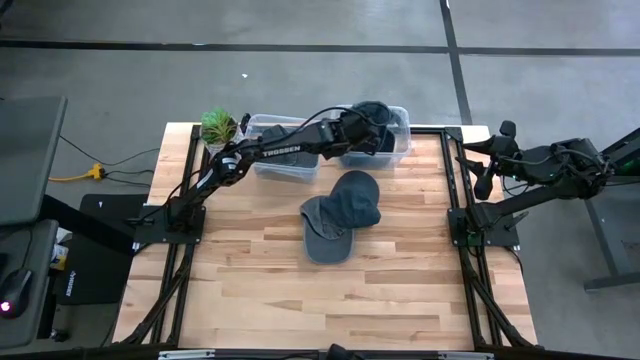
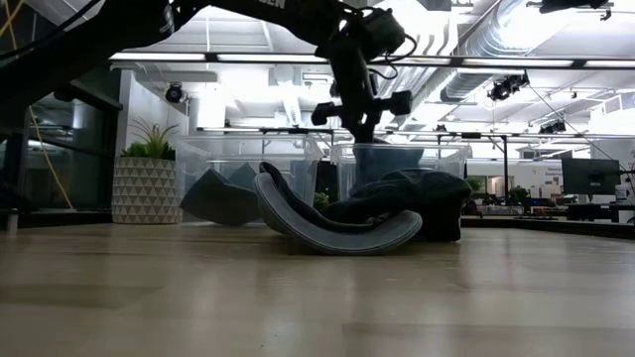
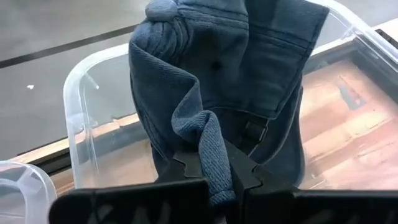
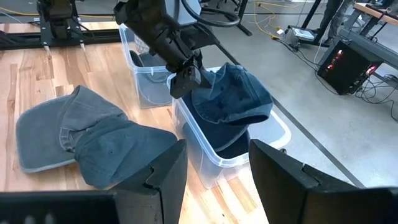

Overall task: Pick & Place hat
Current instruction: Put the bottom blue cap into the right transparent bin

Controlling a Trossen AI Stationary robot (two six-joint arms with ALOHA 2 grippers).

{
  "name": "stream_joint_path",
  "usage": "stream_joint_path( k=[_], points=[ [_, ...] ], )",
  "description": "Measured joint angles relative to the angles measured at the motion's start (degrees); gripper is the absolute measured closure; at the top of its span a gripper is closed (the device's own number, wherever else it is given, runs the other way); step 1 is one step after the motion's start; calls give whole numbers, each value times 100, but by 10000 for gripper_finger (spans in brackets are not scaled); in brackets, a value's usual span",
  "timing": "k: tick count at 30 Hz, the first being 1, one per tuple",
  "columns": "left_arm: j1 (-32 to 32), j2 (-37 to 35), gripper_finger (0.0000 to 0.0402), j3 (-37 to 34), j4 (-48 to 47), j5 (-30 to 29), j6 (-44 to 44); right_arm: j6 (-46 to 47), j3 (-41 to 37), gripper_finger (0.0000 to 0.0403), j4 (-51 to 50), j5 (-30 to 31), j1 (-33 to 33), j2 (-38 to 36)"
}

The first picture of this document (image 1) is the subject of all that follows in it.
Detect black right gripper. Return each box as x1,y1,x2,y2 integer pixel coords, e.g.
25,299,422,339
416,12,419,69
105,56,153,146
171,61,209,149
455,120,524,201

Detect grey baseball cap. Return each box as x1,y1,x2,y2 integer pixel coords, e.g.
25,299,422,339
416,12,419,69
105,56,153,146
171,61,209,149
299,194,356,266

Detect clear plastic storage bin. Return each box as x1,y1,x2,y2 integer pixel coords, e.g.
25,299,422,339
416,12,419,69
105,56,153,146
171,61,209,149
333,103,413,171
243,113,322,184

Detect potted plant in patterned pot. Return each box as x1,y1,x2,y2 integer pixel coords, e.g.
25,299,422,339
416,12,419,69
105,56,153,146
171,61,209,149
199,107,245,156

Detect grey metal stand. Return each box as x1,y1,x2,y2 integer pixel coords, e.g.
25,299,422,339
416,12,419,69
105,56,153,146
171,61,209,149
582,127,640,292

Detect black Trossen case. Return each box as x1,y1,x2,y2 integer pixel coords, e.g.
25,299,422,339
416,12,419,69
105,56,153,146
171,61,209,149
54,193,151,306

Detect small colourful carton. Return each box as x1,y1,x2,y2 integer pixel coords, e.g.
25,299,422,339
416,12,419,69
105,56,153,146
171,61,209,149
49,227,71,271

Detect grey rectangular panel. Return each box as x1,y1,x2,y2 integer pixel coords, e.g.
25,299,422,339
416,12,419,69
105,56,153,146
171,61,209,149
0,94,69,226

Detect grey side desk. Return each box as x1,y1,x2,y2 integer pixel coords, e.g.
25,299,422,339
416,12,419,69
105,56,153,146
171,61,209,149
0,219,59,350

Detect black computer mouse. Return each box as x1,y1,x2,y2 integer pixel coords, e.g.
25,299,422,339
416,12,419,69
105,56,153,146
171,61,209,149
0,267,34,321

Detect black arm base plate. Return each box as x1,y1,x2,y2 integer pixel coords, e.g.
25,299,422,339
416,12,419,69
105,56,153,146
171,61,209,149
133,204,207,246
447,207,521,248

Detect silver aluminium bracket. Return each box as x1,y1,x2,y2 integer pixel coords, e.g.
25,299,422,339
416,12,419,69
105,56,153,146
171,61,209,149
438,351,495,360
158,349,216,359

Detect black aluminium table frame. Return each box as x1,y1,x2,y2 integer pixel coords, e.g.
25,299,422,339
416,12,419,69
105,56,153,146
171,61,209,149
112,123,541,360

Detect yellow power cord plug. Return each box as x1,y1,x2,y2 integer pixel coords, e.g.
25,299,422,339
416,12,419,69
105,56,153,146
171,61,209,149
48,164,107,184

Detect black floor cable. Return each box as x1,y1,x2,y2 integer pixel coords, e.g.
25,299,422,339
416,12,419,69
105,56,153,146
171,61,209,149
59,134,161,169

